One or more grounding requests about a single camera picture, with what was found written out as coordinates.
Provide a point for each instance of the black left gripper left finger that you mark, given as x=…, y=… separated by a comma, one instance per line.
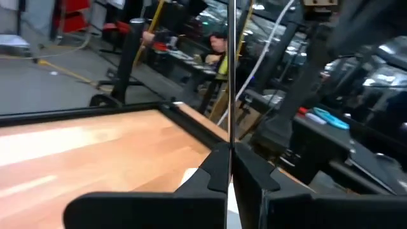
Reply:
x=143, y=210

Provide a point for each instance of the black metal post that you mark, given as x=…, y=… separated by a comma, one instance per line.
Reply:
x=128, y=60

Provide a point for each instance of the black desk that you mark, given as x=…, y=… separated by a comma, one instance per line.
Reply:
x=190, y=66

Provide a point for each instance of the white floor platform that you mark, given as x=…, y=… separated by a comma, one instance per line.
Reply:
x=14, y=44

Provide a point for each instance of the teal plastic item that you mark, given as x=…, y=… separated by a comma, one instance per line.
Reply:
x=332, y=119

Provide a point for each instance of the white rod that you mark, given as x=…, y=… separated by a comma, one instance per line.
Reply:
x=264, y=54

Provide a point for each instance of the red stool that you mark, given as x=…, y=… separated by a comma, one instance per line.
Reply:
x=118, y=27

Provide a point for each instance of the silver fork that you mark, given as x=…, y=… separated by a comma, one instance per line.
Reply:
x=232, y=79

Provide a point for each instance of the person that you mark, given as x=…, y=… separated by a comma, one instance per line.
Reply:
x=217, y=46

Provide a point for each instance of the red tool cabinet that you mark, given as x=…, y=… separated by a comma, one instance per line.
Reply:
x=74, y=16

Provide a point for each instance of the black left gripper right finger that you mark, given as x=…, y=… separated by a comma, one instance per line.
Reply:
x=318, y=211

